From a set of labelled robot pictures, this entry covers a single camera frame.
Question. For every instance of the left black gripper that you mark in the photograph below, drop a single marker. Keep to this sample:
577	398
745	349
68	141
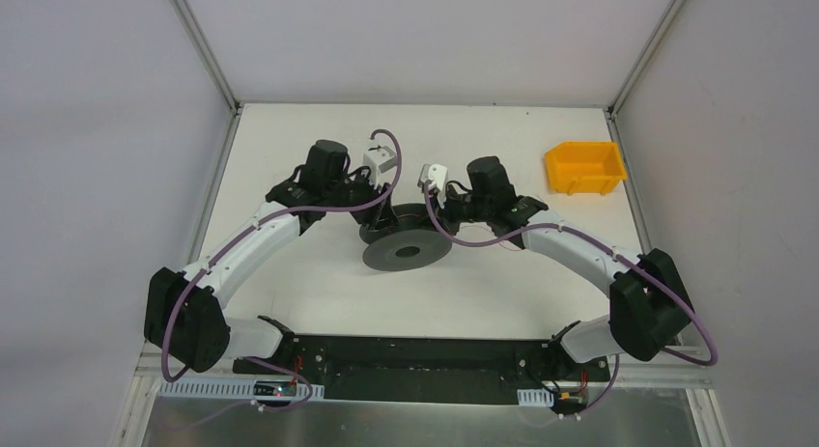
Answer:
377	215

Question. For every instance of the black cable spool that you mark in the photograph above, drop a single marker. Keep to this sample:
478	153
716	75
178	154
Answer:
402	238

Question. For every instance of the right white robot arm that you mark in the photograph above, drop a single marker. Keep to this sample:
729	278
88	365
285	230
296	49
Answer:
646	307

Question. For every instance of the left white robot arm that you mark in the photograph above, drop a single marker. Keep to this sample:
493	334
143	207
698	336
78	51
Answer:
185	308

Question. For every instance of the orange plastic bin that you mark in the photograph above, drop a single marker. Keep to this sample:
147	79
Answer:
585	167

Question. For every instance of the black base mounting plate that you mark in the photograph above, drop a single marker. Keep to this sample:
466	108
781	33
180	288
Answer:
444	371

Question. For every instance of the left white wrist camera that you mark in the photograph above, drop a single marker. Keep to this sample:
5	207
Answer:
380	161

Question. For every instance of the right white cable duct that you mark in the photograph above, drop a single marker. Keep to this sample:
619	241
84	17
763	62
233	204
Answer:
535	398

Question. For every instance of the white cable duct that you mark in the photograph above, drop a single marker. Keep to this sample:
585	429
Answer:
535	398
267	390

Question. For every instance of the aluminium frame rail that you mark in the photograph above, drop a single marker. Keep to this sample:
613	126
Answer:
663	371

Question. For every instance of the left white cable duct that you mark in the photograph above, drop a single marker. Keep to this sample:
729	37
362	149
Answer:
267	390

